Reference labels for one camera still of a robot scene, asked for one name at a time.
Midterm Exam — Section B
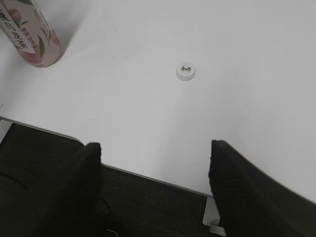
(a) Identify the white bottle cap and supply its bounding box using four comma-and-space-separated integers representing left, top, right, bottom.
176, 62, 196, 81

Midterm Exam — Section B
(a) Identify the peach oolong tea bottle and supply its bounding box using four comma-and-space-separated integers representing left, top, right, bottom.
0, 0, 62, 68

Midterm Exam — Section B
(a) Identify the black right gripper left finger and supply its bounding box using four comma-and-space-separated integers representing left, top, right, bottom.
0, 143, 102, 237

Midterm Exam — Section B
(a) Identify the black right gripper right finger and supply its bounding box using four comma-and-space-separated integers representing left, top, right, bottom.
208, 140, 316, 237

